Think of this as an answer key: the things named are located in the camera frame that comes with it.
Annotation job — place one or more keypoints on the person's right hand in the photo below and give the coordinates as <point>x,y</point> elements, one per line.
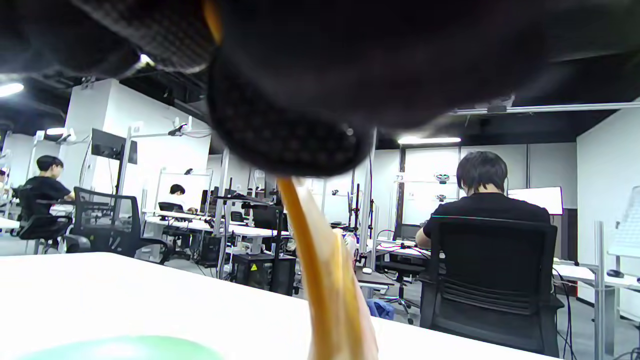
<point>350,60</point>

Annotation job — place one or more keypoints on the translucent amber spatula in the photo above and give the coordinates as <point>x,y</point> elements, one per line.
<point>327,280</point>

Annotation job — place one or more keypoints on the long ceiling light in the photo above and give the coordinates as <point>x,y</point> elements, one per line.
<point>10,89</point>
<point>429,140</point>

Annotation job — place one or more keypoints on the white desk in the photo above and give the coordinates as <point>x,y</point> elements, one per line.
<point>580,274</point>
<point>240,230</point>

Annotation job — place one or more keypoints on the black computer tower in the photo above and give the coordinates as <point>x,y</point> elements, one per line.
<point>262,272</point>

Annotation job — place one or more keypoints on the white lit monitor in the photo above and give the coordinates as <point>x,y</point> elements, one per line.
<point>537,199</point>

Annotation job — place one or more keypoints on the blue bag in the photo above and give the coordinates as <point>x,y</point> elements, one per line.
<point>381,309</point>

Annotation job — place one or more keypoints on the black mesh office chair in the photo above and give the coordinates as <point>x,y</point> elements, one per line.
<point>107,225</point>

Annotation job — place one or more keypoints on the black computer mouse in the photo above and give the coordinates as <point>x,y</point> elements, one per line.
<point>615,273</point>

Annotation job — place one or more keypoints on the green bowl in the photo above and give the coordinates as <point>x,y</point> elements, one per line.
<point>125,349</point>

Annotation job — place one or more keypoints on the black wall monitor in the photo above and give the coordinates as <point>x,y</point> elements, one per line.
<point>112,145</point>

